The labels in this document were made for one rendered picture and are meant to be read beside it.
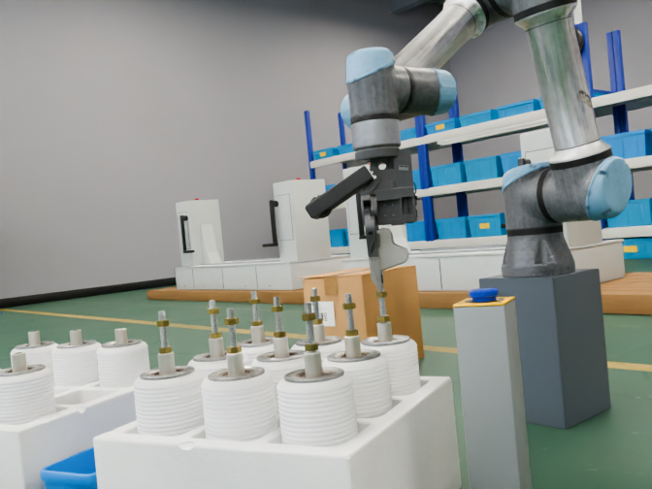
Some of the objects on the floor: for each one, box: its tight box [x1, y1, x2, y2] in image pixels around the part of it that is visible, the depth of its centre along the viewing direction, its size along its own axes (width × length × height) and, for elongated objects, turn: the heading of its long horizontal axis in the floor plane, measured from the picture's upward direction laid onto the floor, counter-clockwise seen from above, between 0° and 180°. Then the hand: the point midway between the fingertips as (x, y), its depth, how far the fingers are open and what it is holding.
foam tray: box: [0, 380, 137, 489], centre depth 127 cm, size 39×39×18 cm
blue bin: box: [40, 446, 98, 489], centre depth 112 cm, size 30×11×12 cm
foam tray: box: [93, 376, 461, 489], centre depth 102 cm, size 39×39×18 cm
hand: (375, 280), depth 107 cm, fingers open, 3 cm apart
